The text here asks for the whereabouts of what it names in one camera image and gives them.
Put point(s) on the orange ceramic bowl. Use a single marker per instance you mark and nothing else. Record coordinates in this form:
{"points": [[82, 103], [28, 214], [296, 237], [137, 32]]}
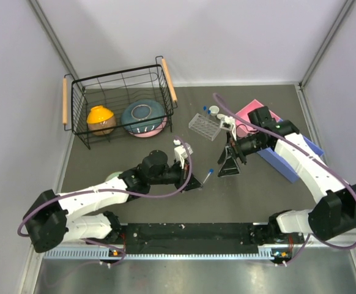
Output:
{"points": [[101, 121]]}

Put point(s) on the black wire basket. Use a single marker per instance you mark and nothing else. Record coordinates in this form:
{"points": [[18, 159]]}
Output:
{"points": [[115, 91]]}

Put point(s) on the aluminium cable rail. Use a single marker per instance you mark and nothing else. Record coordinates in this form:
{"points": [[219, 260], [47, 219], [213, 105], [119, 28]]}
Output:
{"points": [[281, 247]]}

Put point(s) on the blue plastic box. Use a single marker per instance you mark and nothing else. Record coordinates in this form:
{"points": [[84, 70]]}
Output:
{"points": [[280, 165]]}

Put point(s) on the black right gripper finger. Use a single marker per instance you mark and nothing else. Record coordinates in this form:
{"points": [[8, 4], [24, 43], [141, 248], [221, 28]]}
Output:
{"points": [[227, 152], [231, 166]]}

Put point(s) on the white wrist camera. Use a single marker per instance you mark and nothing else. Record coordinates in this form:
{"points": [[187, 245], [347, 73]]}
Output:
{"points": [[228, 123], [180, 152]]}

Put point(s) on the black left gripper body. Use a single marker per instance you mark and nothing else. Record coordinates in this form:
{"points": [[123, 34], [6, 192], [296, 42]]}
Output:
{"points": [[177, 175]]}

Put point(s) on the small white cup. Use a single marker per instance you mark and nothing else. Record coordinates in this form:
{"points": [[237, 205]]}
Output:
{"points": [[213, 110]]}

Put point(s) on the pink ceramic plate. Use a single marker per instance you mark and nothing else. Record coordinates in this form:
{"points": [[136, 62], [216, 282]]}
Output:
{"points": [[153, 132]]}

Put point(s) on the green ceramic bowl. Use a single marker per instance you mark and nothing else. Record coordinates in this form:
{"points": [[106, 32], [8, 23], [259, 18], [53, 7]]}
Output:
{"points": [[113, 175]]}

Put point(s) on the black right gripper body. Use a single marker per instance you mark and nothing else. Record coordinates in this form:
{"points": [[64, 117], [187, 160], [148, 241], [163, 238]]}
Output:
{"points": [[248, 144]]}

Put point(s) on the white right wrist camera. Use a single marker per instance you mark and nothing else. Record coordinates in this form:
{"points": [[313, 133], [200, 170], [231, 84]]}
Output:
{"points": [[228, 123]]}

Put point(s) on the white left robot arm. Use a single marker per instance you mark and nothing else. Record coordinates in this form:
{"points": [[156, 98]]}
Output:
{"points": [[58, 218]]}

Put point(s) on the clear test tube rack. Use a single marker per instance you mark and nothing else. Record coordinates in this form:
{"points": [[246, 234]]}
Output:
{"points": [[204, 126]]}

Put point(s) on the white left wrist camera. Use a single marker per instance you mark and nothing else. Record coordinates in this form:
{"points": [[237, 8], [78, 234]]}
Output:
{"points": [[180, 152]]}

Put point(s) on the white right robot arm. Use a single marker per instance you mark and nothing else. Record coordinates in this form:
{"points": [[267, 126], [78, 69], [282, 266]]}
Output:
{"points": [[335, 209]]}

